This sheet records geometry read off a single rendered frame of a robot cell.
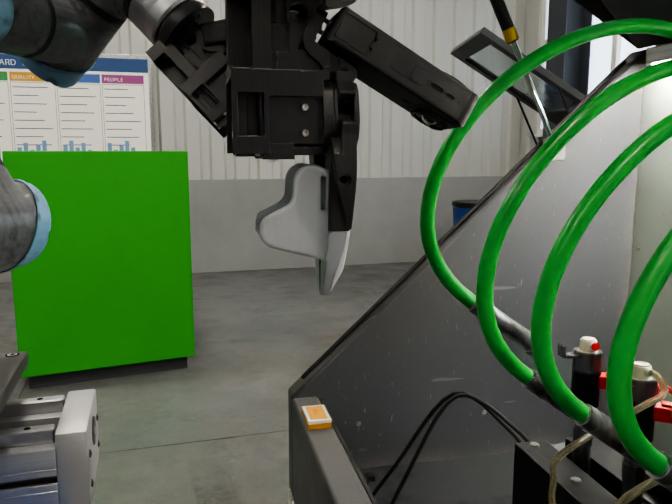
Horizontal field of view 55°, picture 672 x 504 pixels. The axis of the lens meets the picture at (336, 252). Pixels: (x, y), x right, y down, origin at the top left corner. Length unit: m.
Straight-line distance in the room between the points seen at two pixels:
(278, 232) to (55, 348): 3.50
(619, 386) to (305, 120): 0.25
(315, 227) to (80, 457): 0.46
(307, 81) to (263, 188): 6.69
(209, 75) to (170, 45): 0.06
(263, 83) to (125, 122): 6.55
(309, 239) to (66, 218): 3.36
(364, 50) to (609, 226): 0.71
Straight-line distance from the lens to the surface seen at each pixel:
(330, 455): 0.78
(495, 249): 0.53
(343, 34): 0.43
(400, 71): 0.44
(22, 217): 0.89
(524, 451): 0.75
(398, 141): 7.53
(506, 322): 0.65
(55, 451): 0.80
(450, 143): 0.60
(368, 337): 0.94
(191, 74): 0.73
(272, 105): 0.42
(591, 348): 0.70
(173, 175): 3.81
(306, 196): 0.43
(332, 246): 0.43
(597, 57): 7.22
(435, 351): 0.98
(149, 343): 3.94
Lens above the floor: 1.30
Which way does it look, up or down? 9 degrees down
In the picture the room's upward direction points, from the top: straight up
